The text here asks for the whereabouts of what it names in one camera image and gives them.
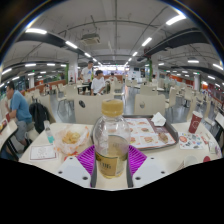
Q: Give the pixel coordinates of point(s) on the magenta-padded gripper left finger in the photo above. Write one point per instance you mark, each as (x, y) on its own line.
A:
(85, 160)

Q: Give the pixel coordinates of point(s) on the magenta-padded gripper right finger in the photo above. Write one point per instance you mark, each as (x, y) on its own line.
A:
(137, 160)

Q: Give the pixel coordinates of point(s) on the clear bottle with yellow drink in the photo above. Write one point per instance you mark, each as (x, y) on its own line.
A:
(111, 143)

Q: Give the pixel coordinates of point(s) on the red sauce packet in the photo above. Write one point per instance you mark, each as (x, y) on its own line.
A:
(70, 155)

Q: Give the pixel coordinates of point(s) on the plastic bag of fried food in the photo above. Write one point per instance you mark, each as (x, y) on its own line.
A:
(71, 136)

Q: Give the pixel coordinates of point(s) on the printed paper tray liner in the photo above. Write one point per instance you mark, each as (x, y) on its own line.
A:
(146, 133)

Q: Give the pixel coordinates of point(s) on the white card with red border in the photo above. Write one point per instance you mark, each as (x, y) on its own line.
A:
(42, 152)

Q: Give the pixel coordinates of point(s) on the crumpled white napkin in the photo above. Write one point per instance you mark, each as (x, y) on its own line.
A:
(158, 119)

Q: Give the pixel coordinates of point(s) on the small bottle with blue liquid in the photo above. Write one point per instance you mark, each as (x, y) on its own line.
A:
(48, 130)

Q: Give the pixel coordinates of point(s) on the beige chair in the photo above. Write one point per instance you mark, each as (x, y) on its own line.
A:
(149, 104)
(91, 106)

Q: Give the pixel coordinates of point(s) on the black backpack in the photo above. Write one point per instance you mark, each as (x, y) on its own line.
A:
(39, 115)

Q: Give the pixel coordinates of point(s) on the red paper cup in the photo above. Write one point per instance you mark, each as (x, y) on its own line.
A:
(195, 121)

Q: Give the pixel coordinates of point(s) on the far cafeteria chairs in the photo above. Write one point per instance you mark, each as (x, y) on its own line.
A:
(173, 96)

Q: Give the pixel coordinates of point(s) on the clear plastic packet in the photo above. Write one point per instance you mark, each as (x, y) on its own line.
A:
(213, 146)

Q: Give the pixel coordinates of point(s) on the person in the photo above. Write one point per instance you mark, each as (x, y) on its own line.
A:
(112, 77)
(97, 83)
(87, 73)
(19, 106)

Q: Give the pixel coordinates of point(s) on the beige cafeteria table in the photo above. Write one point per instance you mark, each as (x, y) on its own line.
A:
(220, 121)
(6, 128)

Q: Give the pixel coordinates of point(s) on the ceiling air conditioner unit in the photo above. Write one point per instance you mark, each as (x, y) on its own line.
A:
(90, 38)

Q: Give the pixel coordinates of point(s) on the ceiling lights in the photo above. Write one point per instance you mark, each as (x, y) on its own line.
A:
(35, 31)

